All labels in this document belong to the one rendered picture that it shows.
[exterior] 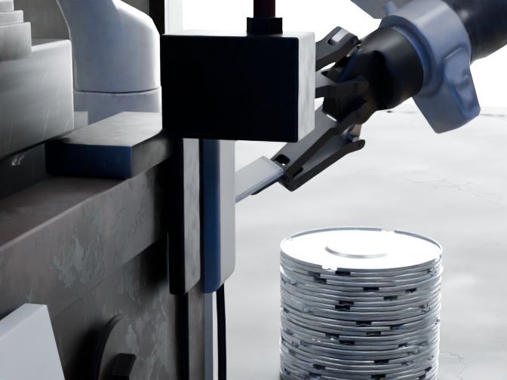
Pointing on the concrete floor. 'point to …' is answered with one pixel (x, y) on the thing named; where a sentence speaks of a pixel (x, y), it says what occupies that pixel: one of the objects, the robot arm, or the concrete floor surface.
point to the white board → (29, 345)
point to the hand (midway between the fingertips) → (235, 157)
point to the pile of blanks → (359, 323)
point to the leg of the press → (105, 255)
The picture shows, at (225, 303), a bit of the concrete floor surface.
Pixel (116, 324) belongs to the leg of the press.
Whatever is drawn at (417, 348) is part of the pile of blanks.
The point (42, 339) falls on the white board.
